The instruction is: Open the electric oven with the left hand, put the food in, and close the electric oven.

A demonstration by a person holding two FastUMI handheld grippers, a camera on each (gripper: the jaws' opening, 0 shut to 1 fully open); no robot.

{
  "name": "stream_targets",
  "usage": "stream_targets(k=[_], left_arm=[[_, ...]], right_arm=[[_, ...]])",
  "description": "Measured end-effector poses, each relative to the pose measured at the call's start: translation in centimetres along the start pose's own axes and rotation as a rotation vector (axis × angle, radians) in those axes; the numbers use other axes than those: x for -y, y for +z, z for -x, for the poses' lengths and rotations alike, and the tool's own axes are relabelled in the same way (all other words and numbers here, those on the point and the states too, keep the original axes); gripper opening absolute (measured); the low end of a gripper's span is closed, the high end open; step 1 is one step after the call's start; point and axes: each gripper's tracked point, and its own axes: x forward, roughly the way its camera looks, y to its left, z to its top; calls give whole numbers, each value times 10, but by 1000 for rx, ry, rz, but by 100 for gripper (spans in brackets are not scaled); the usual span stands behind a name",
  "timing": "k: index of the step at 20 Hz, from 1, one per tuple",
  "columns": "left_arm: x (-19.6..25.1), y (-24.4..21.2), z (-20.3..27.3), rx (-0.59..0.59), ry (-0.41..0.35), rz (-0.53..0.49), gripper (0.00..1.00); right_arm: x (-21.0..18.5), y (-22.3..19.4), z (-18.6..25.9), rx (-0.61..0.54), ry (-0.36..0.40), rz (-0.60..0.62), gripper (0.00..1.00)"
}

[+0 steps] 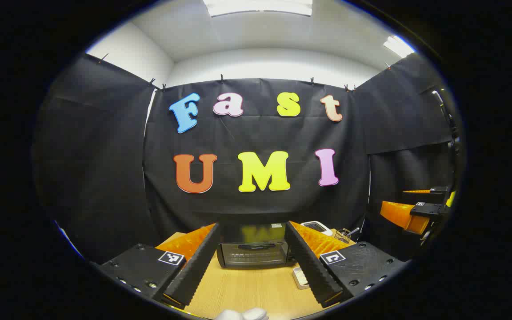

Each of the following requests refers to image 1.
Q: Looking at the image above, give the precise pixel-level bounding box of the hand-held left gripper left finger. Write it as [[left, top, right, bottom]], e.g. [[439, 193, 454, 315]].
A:
[[98, 222, 221, 309]]

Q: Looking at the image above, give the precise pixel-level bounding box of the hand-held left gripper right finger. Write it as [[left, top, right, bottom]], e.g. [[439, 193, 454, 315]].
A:
[[284, 221, 410, 308]]

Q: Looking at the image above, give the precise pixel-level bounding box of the black electric oven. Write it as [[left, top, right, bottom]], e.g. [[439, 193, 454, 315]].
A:
[[215, 222, 293, 268]]

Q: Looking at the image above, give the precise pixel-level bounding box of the white rectangular tray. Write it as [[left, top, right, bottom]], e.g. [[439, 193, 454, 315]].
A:
[[292, 267, 311, 289]]

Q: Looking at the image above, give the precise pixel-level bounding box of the white toaster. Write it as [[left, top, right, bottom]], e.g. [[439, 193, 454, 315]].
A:
[[300, 220, 333, 236]]

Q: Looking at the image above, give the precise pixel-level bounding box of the clear utensil holder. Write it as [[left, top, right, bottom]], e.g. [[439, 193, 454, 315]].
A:
[[334, 228, 355, 244]]

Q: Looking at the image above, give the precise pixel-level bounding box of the ceiling light panel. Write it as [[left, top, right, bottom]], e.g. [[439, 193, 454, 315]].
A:
[[203, 0, 313, 17], [383, 35, 416, 58]]

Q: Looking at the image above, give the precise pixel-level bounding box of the black backdrop cloth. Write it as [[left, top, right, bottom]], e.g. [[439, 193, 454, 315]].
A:
[[32, 52, 461, 265]]

